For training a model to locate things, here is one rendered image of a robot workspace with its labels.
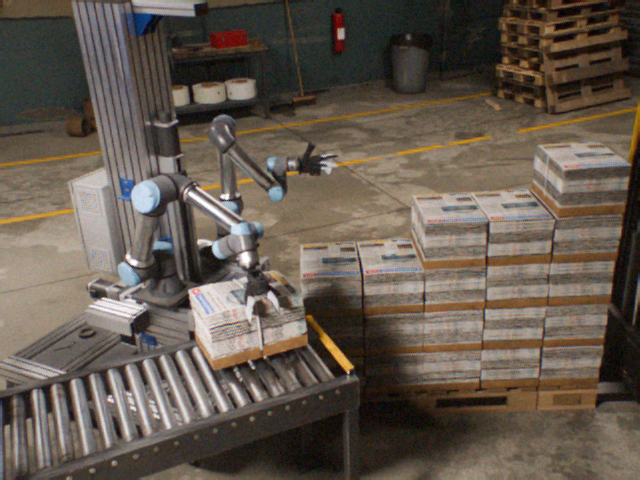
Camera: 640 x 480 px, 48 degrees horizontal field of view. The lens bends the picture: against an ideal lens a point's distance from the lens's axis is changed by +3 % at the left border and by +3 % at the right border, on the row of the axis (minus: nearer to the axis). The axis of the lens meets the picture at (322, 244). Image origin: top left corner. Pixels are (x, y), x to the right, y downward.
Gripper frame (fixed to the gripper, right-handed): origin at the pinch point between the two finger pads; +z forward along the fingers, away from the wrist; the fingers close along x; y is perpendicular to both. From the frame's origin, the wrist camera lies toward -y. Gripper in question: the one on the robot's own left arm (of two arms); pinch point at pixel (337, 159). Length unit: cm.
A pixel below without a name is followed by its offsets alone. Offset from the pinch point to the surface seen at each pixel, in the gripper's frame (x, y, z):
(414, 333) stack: 54, 68, 37
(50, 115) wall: -489, 173, -368
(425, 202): 19.8, 14.3, 43.0
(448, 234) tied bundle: 45, 17, 51
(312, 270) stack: 47, 35, -12
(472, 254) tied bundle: 46, 28, 63
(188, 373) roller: 124, 27, -54
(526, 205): 26, 13, 89
